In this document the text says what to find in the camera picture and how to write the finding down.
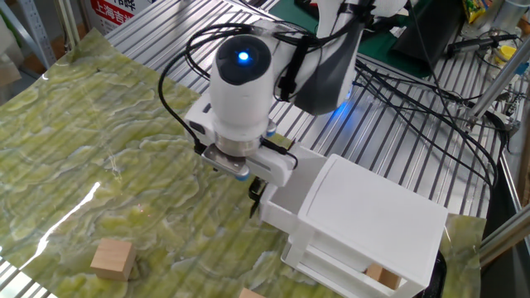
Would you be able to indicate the aluminium profile post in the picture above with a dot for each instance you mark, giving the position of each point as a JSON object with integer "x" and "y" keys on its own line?
{"x": 497, "y": 85}
{"x": 68, "y": 25}

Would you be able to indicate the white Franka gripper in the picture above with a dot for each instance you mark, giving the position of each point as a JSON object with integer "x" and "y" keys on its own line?
{"x": 273, "y": 167}

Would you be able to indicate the wooden cube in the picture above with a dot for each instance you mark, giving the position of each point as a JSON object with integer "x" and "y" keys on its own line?
{"x": 383, "y": 276}
{"x": 113, "y": 260}
{"x": 248, "y": 294}

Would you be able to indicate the black cylindrical hand tool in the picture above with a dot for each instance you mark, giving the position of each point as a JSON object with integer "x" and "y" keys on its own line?
{"x": 468, "y": 45}

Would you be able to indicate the aluminium profile rail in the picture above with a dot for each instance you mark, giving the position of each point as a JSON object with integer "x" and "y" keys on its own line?
{"x": 505, "y": 240}

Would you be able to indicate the black computer box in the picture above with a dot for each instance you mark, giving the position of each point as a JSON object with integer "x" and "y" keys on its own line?
{"x": 426, "y": 29}

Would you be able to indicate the green marble pattern mat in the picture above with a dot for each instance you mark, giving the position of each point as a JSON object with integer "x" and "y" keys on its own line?
{"x": 124, "y": 165}

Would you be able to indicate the yellow round container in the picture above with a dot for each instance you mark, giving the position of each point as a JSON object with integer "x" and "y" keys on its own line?
{"x": 506, "y": 54}

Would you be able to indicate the colourful snack bag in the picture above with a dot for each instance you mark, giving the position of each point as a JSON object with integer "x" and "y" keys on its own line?
{"x": 476, "y": 9}

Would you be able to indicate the white plastic drawer cabinet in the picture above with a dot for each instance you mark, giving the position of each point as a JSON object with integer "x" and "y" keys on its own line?
{"x": 372, "y": 215}

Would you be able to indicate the white box red lettering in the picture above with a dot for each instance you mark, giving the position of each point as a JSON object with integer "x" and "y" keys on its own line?
{"x": 112, "y": 12}

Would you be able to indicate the grey perforated shelf upright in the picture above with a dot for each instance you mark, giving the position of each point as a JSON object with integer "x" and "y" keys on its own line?
{"x": 37, "y": 33}

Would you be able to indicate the silver metal cylinder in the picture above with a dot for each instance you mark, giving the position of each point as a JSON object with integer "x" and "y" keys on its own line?
{"x": 509, "y": 12}

